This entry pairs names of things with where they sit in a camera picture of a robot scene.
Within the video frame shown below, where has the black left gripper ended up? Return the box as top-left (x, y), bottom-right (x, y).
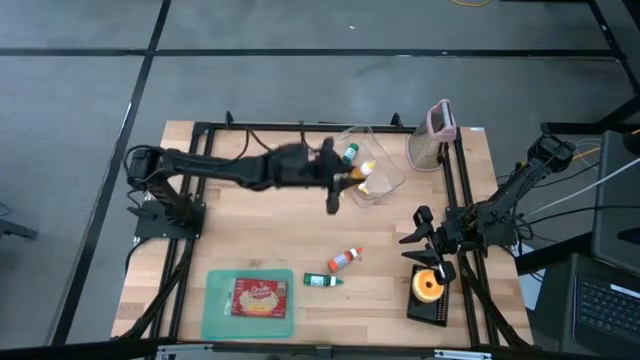
top-left (278, 137), bottom-right (358, 216)

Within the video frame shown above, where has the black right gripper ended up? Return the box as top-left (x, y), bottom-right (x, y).
top-left (398, 204), bottom-right (489, 286)

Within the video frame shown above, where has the orange glazed donut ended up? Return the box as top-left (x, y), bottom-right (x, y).
top-left (411, 268), bottom-right (446, 305)

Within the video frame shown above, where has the orange-tipped food colouring bottle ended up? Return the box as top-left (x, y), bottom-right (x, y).
top-left (327, 246), bottom-right (364, 274)

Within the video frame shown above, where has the clear plastic container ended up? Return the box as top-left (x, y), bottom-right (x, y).
top-left (335, 124), bottom-right (407, 209)

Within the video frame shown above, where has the black slotted plastic basket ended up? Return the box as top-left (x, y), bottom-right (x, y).
top-left (405, 263), bottom-right (451, 329)

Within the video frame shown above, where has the pink box grater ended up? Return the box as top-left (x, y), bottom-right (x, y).
top-left (404, 98), bottom-right (459, 174)

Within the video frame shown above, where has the white paper sheet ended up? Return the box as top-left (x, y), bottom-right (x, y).
top-left (518, 272), bottom-right (541, 312)

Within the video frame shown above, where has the red popcorn box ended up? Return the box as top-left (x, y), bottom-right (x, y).
top-left (229, 277), bottom-right (290, 320)

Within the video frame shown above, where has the dark grey laptop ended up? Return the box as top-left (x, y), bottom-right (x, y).
top-left (529, 252), bottom-right (640, 360)

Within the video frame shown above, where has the green translucent cutting mat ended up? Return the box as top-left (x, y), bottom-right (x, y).
top-left (200, 268), bottom-right (296, 341)

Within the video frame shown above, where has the dark grey computer case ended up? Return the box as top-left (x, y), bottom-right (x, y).
top-left (591, 130), bottom-right (640, 276)

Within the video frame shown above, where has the grey stand foot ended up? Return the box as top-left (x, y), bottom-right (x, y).
top-left (0, 202), bottom-right (40, 241)

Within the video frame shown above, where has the black metal table frame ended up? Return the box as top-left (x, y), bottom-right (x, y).
top-left (114, 110), bottom-right (536, 351)

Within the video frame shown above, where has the white cable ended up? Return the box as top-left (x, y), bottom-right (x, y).
top-left (522, 157), bottom-right (640, 221)

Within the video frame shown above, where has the black metal stand frame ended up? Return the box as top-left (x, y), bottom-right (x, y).
top-left (541, 0), bottom-right (640, 136)

